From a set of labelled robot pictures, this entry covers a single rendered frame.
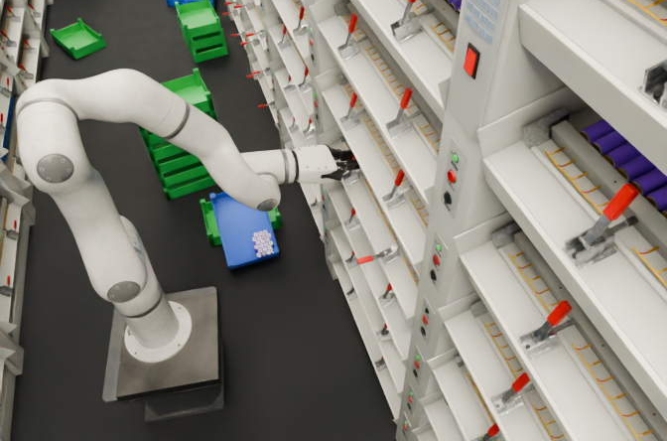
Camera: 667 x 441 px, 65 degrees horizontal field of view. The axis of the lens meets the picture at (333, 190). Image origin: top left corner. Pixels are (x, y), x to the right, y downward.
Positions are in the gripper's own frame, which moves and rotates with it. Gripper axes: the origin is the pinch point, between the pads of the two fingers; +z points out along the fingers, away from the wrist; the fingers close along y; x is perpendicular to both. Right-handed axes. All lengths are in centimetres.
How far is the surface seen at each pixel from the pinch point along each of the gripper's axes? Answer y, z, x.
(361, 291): 10.5, 8.7, -45.3
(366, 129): 4.8, -0.4, 13.5
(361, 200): 7.7, 1.7, -7.2
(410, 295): 37.7, 1.8, -7.1
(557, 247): 68, -12, 48
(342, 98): -9.5, -1.1, 12.3
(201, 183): -82, -26, -80
